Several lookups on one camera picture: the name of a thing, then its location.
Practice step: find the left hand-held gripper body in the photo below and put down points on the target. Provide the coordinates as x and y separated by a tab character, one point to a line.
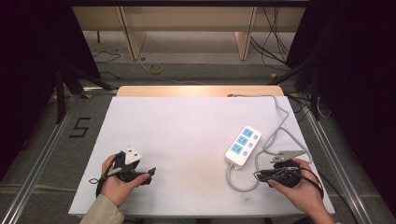
128	158

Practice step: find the white power strip blue sockets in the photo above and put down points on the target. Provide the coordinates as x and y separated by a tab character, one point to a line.
243	145

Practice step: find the aluminium floor rail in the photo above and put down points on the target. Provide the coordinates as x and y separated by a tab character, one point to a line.
337	161
40	155

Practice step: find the yellow tape roll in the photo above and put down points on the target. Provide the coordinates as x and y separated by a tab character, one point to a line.
154	69

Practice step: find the black curtain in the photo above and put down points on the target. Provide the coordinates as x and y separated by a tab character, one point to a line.
358	77
28	62

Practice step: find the person's left hand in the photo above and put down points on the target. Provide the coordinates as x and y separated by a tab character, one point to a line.
120	186

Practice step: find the person's right hand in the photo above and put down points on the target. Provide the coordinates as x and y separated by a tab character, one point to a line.
300	193

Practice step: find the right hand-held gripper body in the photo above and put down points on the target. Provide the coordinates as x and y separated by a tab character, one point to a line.
287	174

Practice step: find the wooden table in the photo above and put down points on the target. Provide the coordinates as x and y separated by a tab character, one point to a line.
193	90

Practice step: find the beige wooden shelf unit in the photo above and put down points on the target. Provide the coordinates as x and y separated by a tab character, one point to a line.
190	17

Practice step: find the black metal stand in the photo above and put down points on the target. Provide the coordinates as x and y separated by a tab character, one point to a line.
313	87
67	82

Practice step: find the white table mat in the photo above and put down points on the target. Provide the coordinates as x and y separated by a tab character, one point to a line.
174	140

